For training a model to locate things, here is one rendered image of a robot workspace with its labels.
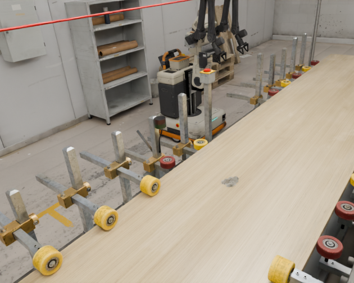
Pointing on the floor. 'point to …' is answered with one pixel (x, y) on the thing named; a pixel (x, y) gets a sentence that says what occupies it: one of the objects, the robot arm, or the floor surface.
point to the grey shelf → (75, 8)
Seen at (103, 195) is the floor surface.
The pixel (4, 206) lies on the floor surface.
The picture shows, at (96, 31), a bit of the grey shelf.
